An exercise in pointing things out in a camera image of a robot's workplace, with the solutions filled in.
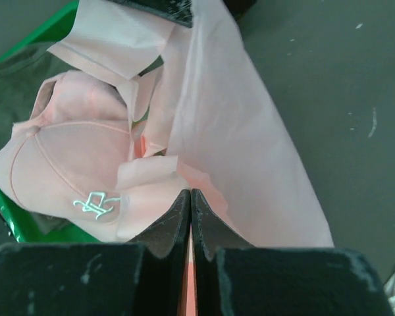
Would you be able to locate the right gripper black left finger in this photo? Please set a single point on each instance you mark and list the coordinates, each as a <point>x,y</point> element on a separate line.
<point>168,235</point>

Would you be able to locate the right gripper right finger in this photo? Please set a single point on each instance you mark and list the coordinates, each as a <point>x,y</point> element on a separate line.
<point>210,232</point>

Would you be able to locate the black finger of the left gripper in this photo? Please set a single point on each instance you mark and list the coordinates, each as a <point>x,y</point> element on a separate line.
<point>164,10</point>

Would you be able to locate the pink plastic bag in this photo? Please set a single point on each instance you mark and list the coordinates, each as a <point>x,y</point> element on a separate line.
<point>205,120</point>

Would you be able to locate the green plastic tray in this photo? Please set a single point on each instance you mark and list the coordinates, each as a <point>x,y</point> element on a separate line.
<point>20,222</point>

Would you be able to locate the pink baseball cap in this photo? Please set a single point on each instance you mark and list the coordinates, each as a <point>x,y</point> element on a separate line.
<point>74,159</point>

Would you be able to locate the dark olive folded cloth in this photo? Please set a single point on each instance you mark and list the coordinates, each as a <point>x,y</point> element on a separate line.
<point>21,76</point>

